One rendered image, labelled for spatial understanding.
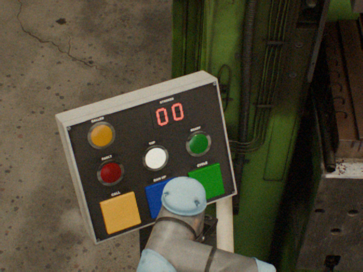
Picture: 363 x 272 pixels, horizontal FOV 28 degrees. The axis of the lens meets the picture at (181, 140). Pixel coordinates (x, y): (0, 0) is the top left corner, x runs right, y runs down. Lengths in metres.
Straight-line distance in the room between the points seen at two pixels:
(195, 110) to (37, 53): 1.90
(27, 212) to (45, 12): 1.14
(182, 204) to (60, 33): 2.31
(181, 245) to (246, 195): 0.97
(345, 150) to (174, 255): 0.72
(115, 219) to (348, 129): 0.61
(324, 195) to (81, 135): 0.66
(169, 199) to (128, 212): 0.33
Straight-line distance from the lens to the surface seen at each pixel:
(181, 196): 1.22
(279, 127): 1.92
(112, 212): 1.53
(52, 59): 3.32
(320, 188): 1.79
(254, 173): 2.06
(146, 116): 1.49
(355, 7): 1.46
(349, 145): 1.77
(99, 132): 1.46
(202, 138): 1.55
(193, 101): 1.52
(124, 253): 2.66
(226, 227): 1.96
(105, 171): 1.49
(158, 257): 1.18
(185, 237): 1.21
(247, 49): 1.67
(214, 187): 1.59
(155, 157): 1.52
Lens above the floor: 2.29
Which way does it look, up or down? 51 degrees down
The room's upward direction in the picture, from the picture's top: 2 degrees clockwise
